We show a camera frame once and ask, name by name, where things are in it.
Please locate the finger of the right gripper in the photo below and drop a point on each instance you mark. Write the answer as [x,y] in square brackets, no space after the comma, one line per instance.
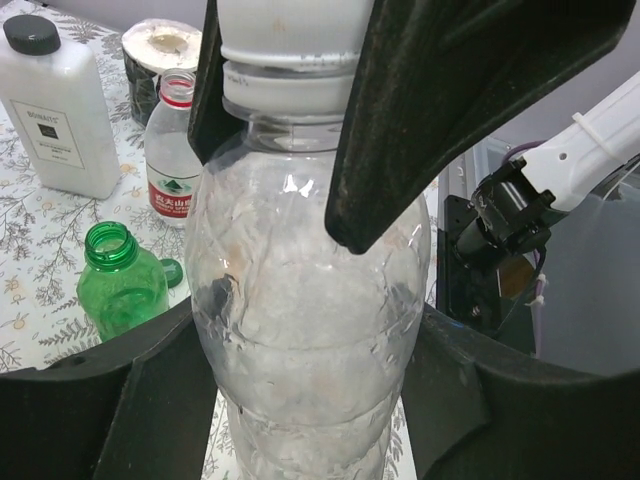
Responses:
[437,76]
[210,125]

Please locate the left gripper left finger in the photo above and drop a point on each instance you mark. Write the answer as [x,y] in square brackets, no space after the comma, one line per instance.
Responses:
[138,406]

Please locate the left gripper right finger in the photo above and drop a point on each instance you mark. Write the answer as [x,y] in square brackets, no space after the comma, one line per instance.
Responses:
[477,409]

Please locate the clear bottle red label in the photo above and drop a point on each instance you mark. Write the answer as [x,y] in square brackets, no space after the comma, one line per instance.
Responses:
[172,168]

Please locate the green plastic bottle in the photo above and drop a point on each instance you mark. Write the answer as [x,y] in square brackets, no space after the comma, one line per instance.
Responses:
[122,285]

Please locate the green bottle cap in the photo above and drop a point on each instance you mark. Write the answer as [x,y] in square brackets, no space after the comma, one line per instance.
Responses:
[173,272]

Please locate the clear bottle blue white cap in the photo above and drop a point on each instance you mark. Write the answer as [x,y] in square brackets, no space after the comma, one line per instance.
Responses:
[307,341]

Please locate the white bottle black cap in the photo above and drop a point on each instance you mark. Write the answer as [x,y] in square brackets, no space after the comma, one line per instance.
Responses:
[52,92]

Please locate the floral table mat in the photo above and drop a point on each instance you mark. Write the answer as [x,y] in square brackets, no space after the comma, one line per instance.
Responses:
[46,250]

